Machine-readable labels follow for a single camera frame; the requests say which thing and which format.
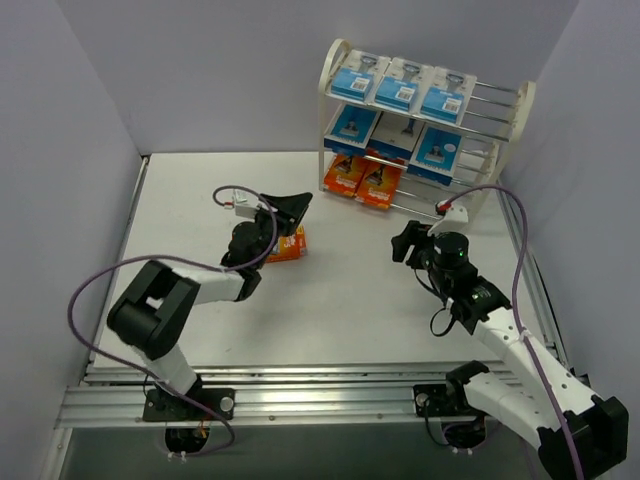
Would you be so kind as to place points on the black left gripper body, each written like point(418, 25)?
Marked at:
point(275, 218)

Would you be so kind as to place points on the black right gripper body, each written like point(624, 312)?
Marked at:
point(415, 246)

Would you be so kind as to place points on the orange Gillette Fusion5 box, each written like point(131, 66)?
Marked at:
point(345, 174)
point(379, 185)
point(289, 248)

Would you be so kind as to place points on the grey Harry's box blue razor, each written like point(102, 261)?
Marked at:
point(395, 137)

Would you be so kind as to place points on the clear Gillette blister pack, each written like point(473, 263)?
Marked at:
point(403, 83)
point(359, 75)

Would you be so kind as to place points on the white Gillette Skinguard razor pack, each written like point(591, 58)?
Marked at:
point(448, 95)

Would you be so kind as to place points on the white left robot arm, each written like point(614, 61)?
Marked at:
point(151, 313)

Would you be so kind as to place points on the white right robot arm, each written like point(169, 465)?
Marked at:
point(576, 433)

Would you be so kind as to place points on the cream metal-rod shelf rack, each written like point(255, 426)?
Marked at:
point(491, 127)

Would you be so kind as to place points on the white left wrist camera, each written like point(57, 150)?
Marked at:
point(243, 204)

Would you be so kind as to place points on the aluminium mounting rail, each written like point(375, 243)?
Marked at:
point(298, 395)

